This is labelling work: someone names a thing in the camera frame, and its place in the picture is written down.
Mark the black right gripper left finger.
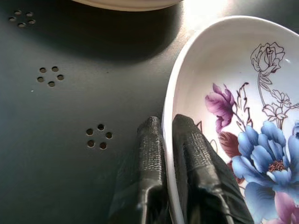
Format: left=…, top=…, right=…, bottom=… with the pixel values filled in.
left=112, top=116, right=169, bottom=224

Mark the large white floral plate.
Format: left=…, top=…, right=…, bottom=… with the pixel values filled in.
left=162, top=15, right=299, bottom=224

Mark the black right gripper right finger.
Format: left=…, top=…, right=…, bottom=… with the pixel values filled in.
left=172, top=113, right=254, bottom=224

